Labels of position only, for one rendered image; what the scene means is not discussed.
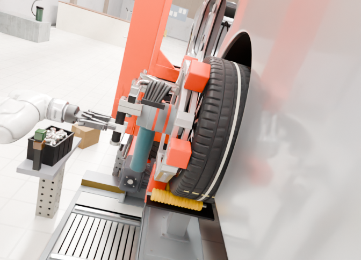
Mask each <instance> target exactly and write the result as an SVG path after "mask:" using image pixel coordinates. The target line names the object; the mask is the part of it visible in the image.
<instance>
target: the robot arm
mask: <svg viewBox="0 0 361 260"><path fill-rule="evenodd" d="M44 119H46V120H50V121H56V122H60V123H64V122H67V123H70V124H75V123H76V122H78V126H83V127H88V128H93V129H98V130H101V131H104V130H105V131H107V129H109V130H112V131H116V132H120V133H125V130H126V129H127V124H128V122H125V121H124V125H119V124H115V119H112V116H110V115H107V114H103V113H99V112H96V111H93V110H91V109H88V111H81V110H80V107H79V106H77V105H73V104H69V102H68V101H65V100H62V99H58V98H54V97H51V96H50V95H48V94H45V93H42V92H39V91H34V90H29V89H15V90H12V91H11V92H10V93H9V95H8V97H1V96H0V144H3V145H5V144H10V143H13V142H16V141H18V140H20V139H21V138H23V137H24V136H25V135H27V134H28V133H29V132H30V131H31V130H32V129H33V128H34V127H35V125H36V124H37V123H38V122H40V121H43V120H44Z"/></svg>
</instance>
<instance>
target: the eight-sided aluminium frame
mask: <svg viewBox="0 0 361 260"><path fill-rule="evenodd" d="M190 63H191V61H188V60H185V61H184V62H183V66H182V69H184V81H185V74H186V73H187V70H188V68H189V64H190ZM182 69H181V71H180V74H179V77H178V79H177V81H176V83H178V82H179V79H180V76H181V72H182ZM187 90H188V89H185V88H184V82H183V86H182V91H181V95H180V100H179V104H178V110H177V112H176V116H175V120H174V126H173V129H172V132H171V135H169V140H168V145H167V149H166V150H163V145H164V140H165V136H166V134H163V133H162V137H161V142H160V146H159V149H158V152H157V156H156V168H155V174H154V180H155V181H158V182H162V183H168V181H169V180H170V179H171V178H172V177H173V176H174V175H176V173H177V170H178V168H179V167H174V166H171V165H167V164H166V157H167V153H166V152H167V150H168V146H169V141H170V139H171V138H176V136H177V133H178V130H179V127H182V128H184V130H183V134H182V137H181V140H185V141H187V138H188V136H189V132H190V130H191V129H192V125H193V121H194V116H195V115H194V112H195V108H196V102H197V97H198V92H196V91H192V94H191V100H190V105H189V111H188V113H186V112H184V106H185V101H186V95H187ZM175 99H176V95H175V93H173V95H172V99H171V102H170V104H171V105H173V104H174V102H175ZM161 160H162V162H161Z"/></svg>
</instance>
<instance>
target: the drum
mask: <svg viewBox="0 0 361 260"><path fill-rule="evenodd" d="M176 112H177V109H175V106H174V105H171V104H168V103H165V108H164V110H162V109H158V108H155V107H151V106H148V105H143V109H142V113H141V116H140V117H139V116H138V118H137V121H136V125H138V126H142V127H145V128H146V129H149V130H151V131H156V132H160V133H163V134H168V135H171V132H172V129H173V126H174V120H175V116H176ZM182 131H183V128H182V127H179V130H178V133H177V135H181V133H182Z"/></svg>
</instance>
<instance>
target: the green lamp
mask: <svg viewBox="0 0 361 260"><path fill-rule="evenodd" d="M46 135H47V130H45V129H41V128H38V129H37V130H36V131H35V132H34V139H37V140H41V141H42V140H44V139H45V138H46Z"/></svg>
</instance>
